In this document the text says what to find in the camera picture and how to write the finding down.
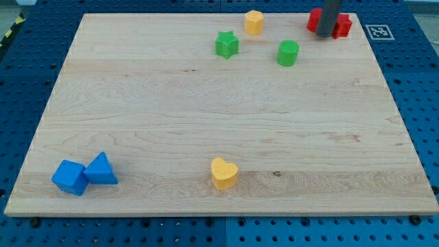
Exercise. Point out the green cylinder block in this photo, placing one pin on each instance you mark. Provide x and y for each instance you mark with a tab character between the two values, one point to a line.
287	53

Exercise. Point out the yellow heart block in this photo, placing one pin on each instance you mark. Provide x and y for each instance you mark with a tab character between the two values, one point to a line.
223	174

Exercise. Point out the wooden board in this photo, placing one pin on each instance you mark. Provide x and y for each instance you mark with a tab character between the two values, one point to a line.
320	138

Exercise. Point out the green star block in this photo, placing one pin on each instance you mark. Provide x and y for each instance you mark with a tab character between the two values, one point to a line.
226	44

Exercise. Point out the yellow hexagon block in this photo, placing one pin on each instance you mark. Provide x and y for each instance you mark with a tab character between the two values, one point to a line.
254	21

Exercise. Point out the blue triangle block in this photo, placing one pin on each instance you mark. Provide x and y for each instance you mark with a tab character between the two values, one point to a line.
100	172

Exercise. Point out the red block behind rod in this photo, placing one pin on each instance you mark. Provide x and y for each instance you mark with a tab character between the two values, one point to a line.
314	17

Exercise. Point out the blue cube block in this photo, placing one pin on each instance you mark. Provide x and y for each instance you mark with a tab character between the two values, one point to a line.
69	178

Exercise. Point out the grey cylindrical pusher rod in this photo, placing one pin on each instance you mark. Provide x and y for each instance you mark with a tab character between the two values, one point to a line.
328	17

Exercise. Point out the red star block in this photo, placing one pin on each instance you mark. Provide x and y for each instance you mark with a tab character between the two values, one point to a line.
342	26

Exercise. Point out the white fiducial marker tag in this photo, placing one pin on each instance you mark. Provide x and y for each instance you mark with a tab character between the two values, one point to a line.
379	32

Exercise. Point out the black screw bottom left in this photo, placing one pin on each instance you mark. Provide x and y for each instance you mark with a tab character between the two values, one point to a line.
34	222

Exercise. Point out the black screw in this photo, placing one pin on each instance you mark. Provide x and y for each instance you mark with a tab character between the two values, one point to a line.
415	220
34	222

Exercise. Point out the black screw bottom right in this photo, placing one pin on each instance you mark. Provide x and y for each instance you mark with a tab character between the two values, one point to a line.
415	220

